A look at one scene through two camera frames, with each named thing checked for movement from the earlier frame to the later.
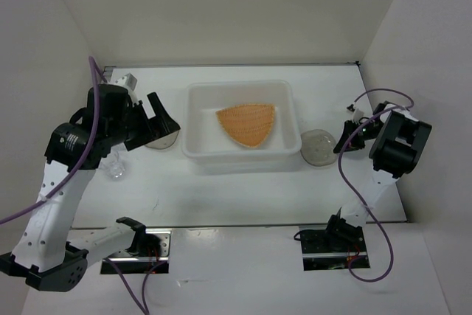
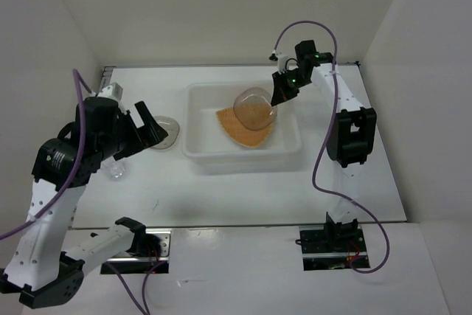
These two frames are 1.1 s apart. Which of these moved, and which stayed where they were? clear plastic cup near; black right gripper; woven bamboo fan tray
Moved: black right gripper
Stayed: woven bamboo fan tray; clear plastic cup near
